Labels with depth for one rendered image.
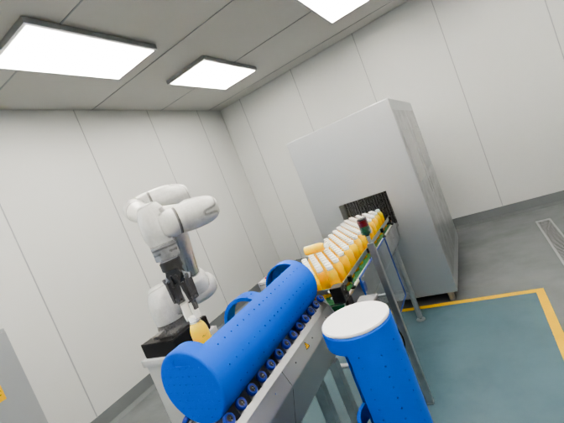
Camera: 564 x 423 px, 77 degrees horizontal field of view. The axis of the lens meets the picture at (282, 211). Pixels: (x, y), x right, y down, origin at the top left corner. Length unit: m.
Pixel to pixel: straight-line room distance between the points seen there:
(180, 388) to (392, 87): 5.29
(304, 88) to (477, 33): 2.61
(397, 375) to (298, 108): 5.44
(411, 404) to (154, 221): 1.14
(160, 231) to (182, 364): 0.47
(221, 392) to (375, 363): 0.55
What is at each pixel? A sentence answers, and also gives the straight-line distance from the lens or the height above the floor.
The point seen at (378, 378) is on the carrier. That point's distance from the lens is 1.46.
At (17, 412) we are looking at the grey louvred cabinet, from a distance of 2.81.
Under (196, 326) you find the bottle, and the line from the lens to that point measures 1.36.
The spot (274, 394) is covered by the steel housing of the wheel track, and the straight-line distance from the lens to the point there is 1.56.
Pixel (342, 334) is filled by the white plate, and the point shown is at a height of 1.04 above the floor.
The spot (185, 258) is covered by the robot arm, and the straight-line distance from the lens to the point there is 2.03.
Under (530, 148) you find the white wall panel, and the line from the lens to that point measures 5.98.
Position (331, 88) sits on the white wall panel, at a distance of 6.23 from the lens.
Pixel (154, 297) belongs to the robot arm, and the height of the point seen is 1.31.
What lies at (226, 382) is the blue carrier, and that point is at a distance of 1.32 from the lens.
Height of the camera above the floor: 1.63
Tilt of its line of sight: 4 degrees down
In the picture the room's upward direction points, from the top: 22 degrees counter-clockwise
